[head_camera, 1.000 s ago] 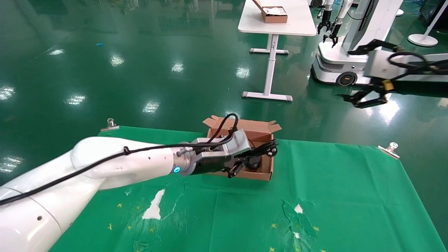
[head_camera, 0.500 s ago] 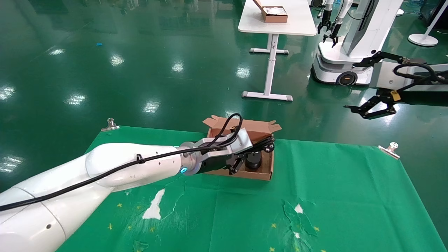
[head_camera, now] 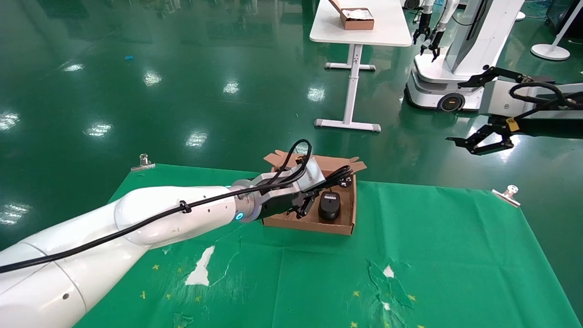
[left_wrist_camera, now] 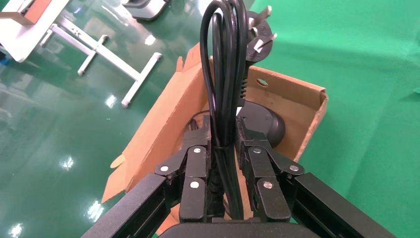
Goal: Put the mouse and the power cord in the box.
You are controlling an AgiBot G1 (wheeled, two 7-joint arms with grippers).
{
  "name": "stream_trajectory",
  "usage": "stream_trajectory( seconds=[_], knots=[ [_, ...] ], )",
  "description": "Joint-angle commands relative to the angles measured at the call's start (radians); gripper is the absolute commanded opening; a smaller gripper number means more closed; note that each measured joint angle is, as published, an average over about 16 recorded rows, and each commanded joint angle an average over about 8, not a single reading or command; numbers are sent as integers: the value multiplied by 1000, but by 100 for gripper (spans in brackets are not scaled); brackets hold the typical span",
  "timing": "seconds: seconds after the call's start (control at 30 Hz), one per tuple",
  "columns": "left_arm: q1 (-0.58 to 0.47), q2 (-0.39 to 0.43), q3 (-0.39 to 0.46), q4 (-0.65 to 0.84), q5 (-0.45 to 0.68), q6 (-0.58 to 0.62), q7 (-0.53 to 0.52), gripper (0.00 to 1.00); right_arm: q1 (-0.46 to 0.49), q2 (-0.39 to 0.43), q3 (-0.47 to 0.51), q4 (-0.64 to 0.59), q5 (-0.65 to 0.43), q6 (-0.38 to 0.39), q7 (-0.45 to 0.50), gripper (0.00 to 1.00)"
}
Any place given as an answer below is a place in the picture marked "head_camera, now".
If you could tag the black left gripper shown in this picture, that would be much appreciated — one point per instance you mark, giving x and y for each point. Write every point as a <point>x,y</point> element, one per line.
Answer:
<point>280,205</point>

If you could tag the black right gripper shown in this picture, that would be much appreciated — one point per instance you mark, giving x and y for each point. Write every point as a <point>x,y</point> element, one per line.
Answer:
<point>503,125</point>

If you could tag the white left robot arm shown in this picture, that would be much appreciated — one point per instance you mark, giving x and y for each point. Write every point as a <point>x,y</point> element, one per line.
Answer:
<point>45,291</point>

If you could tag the background robot arm black gripper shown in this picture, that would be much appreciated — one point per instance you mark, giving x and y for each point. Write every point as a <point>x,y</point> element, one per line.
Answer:
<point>436,41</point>
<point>422,29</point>

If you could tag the open brown cardboard box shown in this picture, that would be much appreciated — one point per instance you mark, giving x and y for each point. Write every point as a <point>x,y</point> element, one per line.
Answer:
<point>319,226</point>

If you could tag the small filled cardboard box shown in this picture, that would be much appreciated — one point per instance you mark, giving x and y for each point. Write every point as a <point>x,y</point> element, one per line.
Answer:
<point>357,22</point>

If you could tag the white wheeled robot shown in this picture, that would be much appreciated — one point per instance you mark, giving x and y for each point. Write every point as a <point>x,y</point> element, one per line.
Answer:
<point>460,45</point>

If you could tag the white floor stand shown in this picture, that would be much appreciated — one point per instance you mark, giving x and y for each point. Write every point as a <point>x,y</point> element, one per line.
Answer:
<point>550,52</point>

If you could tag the silver metal clip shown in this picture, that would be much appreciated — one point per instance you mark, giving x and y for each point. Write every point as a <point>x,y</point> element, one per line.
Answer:
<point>506,196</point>
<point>144,164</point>

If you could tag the green table cloth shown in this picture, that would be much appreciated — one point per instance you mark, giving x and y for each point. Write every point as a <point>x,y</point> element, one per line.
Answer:
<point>410,255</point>

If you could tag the dark cabinet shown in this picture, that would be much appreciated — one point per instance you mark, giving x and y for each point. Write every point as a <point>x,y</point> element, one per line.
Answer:
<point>565,16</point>

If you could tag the white table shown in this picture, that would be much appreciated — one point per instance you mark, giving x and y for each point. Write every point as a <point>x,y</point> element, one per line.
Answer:
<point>387,27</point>

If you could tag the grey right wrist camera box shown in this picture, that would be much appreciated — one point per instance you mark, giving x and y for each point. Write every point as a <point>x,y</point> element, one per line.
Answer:
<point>501,98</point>

